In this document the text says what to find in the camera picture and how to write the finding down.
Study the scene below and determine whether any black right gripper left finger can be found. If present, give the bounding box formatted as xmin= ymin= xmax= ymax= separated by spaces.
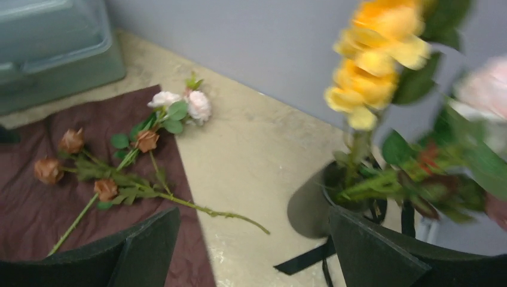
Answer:
xmin=1 ymin=207 xmax=181 ymax=287

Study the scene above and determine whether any flower bouquet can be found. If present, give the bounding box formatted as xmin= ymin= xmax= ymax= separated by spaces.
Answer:
xmin=1 ymin=86 xmax=215 ymax=287

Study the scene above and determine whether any translucent green plastic toolbox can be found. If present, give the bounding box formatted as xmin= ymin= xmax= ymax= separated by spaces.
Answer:
xmin=1 ymin=1 xmax=126 ymax=115

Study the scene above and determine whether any brown orange rose stem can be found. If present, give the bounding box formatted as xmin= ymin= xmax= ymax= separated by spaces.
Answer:
xmin=33 ymin=129 xmax=269 ymax=234

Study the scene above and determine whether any pale pink rose stem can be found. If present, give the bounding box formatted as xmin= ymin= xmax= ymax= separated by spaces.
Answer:
xmin=49 ymin=73 xmax=212 ymax=255

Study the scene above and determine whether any yellow rose stem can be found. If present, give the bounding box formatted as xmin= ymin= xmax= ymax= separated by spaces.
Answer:
xmin=325 ymin=1 xmax=475 ymax=203

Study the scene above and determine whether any black cylindrical vase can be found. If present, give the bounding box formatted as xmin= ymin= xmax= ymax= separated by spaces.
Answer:
xmin=287 ymin=161 xmax=346 ymax=239

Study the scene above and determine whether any black ribbon with gold lettering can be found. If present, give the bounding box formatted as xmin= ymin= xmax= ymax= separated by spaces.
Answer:
xmin=274 ymin=199 xmax=416 ymax=287

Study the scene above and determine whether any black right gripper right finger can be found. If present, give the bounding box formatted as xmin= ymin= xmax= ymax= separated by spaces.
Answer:
xmin=329 ymin=206 xmax=506 ymax=286

